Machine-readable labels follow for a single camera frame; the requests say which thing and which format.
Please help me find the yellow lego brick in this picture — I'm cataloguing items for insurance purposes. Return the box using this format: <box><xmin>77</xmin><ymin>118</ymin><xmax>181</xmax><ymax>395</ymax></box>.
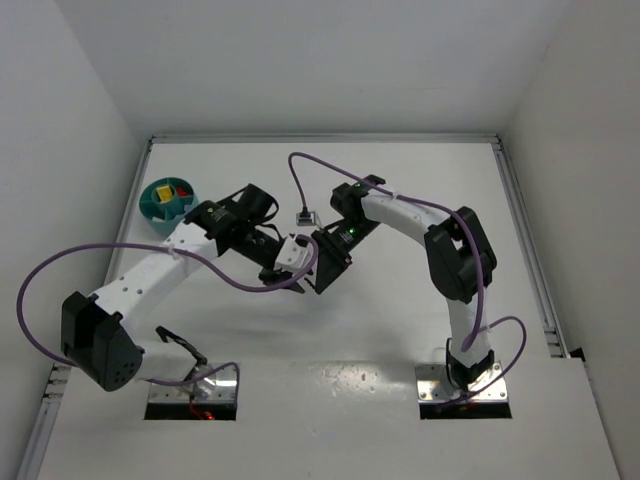
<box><xmin>152</xmin><ymin>184</ymin><xmax>174</xmax><ymax>204</ymax></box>

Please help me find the black lego plate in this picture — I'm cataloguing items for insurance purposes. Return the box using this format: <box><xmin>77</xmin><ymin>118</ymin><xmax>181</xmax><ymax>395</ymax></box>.
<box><xmin>298</xmin><ymin>282</ymin><xmax>315</xmax><ymax>293</ymax></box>

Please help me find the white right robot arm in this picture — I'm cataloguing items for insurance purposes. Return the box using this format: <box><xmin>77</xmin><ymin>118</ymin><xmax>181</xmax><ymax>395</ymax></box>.
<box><xmin>308</xmin><ymin>175</ymin><xmax>497</xmax><ymax>390</ymax></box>

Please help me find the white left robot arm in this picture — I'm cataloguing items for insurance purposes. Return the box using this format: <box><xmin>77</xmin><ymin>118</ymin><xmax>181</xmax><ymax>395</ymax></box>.
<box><xmin>61</xmin><ymin>184</ymin><xmax>319</xmax><ymax>392</ymax></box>

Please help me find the teal ribbed divided container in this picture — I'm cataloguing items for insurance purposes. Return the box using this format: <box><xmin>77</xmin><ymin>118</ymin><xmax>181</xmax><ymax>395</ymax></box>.
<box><xmin>138</xmin><ymin>177</ymin><xmax>199</xmax><ymax>238</ymax></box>

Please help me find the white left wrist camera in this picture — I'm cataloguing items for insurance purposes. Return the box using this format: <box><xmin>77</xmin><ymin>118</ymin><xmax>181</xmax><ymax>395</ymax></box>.
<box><xmin>274</xmin><ymin>236</ymin><xmax>312</xmax><ymax>273</ymax></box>

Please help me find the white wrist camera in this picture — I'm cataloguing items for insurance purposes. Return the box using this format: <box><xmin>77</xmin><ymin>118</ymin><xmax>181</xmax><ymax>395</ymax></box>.
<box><xmin>274</xmin><ymin>236</ymin><xmax>312</xmax><ymax>273</ymax></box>
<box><xmin>296</xmin><ymin>211</ymin><xmax>317</xmax><ymax>226</ymax></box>

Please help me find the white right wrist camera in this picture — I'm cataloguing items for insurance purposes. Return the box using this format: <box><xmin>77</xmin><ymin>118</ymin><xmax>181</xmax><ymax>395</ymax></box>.
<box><xmin>296</xmin><ymin>211</ymin><xmax>317</xmax><ymax>226</ymax></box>

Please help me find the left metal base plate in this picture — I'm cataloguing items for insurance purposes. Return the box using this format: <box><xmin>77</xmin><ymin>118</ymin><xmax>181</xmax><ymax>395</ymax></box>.
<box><xmin>148</xmin><ymin>364</ymin><xmax>237</xmax><ymax>405</ymax></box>

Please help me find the metal base plate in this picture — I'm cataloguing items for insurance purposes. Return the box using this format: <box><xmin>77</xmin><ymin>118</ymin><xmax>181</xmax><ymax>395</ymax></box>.
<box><xmin>148</xmin><ymin>364</ymin><xmax>237</xmax><ymax>405</ymax></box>
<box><xmin>415</xmin><ymin>362</ymin><xmax>508</xmax><ymax>404</ymax></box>

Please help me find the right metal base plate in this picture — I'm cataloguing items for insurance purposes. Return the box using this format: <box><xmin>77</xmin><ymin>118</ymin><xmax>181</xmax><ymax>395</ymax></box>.
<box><xmin>415</xmin><ymin>362</ymin><xmax>508</xmax><ymax>404</ymax></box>

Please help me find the aluminium table frame rail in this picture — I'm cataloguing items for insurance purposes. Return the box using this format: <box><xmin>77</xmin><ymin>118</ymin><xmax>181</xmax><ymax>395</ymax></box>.
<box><xmin>492</xmin><ymin>136</ymin><xmax>571</xmax><ymax>358</ymax></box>

